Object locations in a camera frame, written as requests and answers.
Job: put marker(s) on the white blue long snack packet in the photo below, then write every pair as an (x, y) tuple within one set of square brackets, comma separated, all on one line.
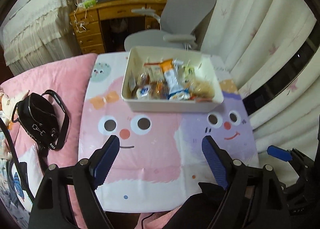
[(175, 81)]

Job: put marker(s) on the clear plastic bag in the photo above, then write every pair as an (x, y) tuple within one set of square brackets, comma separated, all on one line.
[(88, 0)]

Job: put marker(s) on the white lace covered furniture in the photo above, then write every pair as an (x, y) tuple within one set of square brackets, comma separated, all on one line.
[(32, 24)]

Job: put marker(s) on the clear popcorn snack packet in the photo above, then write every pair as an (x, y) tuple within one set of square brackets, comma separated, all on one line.
[(205, 89)]

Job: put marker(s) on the person's dark trousers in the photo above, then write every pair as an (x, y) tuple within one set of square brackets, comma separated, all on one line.
[(195, 209)]

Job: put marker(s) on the cartoon printed tablecloth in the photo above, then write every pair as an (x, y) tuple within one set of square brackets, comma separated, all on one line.
[(150, 149)]

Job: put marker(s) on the pink fuzzy cloth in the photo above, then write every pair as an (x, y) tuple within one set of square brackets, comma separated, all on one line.
[(155, 220)]

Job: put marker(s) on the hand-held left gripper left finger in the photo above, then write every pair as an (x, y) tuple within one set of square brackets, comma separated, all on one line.
[(106, 161)]

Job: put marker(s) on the white plastic storage box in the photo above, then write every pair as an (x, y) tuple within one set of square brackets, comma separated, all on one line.
[(170, 105)]

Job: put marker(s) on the brown nut snack packet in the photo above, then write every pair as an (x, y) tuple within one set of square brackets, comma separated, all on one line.
[(143, 78)]

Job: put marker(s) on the blue printed cloth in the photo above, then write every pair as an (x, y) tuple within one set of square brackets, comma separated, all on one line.
[(15, 189)]

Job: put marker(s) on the grey office chair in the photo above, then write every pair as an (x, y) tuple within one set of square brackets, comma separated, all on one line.
[(187, 4)]

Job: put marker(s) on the green snack packet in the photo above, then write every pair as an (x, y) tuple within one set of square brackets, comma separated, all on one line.
[(188, 70)]

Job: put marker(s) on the plush toy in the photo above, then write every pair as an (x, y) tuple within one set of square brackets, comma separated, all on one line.
[(5, 104)]

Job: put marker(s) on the orange snack packet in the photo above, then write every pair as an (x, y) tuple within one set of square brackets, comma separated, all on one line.
[(166, 65)]

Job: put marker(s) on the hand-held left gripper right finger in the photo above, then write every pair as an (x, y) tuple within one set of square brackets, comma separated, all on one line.
[(215, 164)]

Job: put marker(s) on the black handbag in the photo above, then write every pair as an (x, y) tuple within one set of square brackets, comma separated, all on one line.
[(35, 116)]

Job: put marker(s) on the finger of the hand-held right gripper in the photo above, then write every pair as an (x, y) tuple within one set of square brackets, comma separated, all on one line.
[(278, 153)]

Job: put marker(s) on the bread packet with blue label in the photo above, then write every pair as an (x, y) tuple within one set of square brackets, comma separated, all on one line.
[(143, 93)]

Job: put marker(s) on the pink blanket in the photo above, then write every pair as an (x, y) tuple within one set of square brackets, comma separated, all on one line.
[(62, 74)]

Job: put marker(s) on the white floral curtain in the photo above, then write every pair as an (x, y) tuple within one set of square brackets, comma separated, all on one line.
[(262, 19)]

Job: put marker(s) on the wooden desk with drawers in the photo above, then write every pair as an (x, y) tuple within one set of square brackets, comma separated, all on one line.
[(112, 11)]

